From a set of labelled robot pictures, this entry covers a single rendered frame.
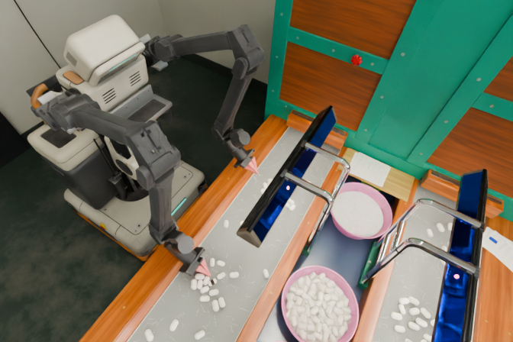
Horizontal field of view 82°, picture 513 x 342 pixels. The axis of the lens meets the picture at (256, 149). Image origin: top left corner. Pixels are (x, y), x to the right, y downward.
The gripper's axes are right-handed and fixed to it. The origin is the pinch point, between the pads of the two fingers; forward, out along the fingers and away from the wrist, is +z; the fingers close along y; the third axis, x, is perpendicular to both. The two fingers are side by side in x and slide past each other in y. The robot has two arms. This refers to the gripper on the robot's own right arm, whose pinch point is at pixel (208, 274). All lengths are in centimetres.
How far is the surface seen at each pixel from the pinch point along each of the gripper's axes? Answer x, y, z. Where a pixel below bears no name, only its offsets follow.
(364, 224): -26, 51, 35
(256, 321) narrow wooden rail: -15.1, -4.2, 17.3
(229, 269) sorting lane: -2.1, 5.9, 5.0
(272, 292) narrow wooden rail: -15.3, 6.3, 17.3
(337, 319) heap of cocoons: -28.0, 11.2, 37.3
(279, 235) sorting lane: -8.4, 27.4, 12.7
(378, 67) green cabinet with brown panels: -51, 85, -13
